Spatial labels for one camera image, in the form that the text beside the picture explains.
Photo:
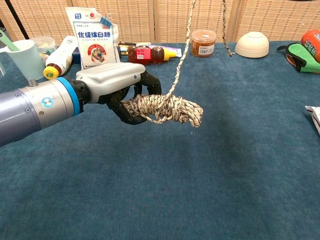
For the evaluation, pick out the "bamboo folding screen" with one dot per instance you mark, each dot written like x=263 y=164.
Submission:
x=150 y=20

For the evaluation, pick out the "blue felt table mat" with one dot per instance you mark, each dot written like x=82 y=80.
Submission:
x=160 y=175

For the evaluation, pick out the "white bottle yellow cap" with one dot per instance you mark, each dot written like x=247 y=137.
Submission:
x=62 y=57

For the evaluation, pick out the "blue binder clip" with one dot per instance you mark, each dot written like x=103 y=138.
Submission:
x=106 y=22

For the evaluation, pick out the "clear tub of clips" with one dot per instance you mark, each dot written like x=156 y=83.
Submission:
x=46 y=45

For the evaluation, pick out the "amber honey bottle yellow cap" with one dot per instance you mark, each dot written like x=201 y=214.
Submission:
x=142 y=55

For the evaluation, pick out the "pale blue plastic mug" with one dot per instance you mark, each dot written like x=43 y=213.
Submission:
x=27 y=60

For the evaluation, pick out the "black tripod pole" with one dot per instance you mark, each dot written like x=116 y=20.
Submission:
x=17 y=22

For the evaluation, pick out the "orange snack package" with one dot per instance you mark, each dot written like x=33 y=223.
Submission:
x=312 y=40

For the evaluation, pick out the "white bun snack packet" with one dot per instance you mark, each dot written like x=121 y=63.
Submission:
x=315 y=117

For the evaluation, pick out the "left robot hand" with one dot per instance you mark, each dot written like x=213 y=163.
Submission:
x=112 y=75

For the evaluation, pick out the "white sugar bag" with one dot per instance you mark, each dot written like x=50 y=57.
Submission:
x=95 y=42

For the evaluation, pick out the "green plastic scoop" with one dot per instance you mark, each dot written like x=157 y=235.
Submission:
x=7 y=41

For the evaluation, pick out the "green cloth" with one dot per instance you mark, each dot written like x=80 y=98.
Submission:
x=305 y=57

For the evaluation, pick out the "clear jar orange lid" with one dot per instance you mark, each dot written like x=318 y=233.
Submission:
x=203 y=45

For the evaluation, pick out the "beige upturned bowl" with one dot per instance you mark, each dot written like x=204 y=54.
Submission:
x=252 y=45

